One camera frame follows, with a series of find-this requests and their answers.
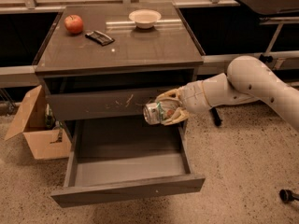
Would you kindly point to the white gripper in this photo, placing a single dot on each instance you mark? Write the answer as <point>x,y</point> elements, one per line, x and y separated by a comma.
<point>192,97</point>

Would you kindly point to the green 7up can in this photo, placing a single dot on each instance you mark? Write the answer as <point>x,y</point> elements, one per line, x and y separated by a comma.
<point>160,112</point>

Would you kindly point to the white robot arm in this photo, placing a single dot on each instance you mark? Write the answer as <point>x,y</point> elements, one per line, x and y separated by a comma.
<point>247,79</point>

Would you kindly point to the scratched grey top drawer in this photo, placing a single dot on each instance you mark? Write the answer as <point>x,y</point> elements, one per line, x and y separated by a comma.
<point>102,104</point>

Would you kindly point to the grey drawer cabinet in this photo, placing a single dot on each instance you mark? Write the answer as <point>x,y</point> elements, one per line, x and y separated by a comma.
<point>164,55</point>

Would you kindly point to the open grey middle drawer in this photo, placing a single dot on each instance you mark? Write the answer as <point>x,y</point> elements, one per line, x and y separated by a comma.
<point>124,158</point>

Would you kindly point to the white bowl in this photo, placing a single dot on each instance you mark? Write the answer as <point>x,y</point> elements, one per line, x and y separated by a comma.
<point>145,18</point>

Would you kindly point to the black snack packet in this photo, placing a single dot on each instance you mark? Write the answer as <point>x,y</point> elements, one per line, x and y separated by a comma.
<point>100,38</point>

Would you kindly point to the green bottle in box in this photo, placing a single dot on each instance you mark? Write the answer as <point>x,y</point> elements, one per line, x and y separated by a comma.
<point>49,118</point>

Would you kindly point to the red apple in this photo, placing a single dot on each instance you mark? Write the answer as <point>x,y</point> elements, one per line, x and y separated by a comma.
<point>73,24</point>

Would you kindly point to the cardboard box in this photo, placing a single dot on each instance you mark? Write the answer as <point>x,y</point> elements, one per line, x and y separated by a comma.
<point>30,120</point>

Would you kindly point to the black side table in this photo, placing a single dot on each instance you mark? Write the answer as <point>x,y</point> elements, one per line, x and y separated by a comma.
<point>249,28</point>

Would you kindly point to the black caster wheel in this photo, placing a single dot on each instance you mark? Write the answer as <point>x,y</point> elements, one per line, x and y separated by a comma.
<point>287,196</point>

